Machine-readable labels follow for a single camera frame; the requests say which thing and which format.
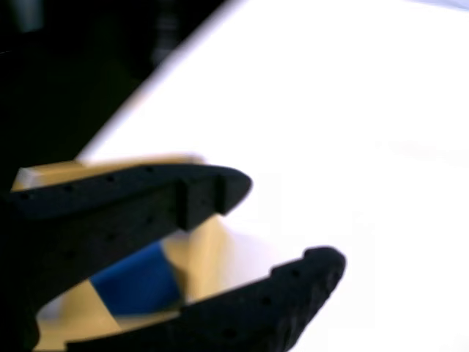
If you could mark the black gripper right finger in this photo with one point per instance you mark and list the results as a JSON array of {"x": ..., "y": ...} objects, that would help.
[{"x": 249, "y": 315}]

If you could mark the blue cube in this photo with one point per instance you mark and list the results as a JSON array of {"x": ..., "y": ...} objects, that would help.
[{"x": 139, "y": 282}]

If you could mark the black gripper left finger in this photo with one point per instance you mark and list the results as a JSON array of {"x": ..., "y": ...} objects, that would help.
[{"x": 91, "y": 220}]

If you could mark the yellow open box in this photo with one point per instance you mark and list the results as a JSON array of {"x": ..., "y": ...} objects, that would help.
[{"x": 220, "y": 256}]

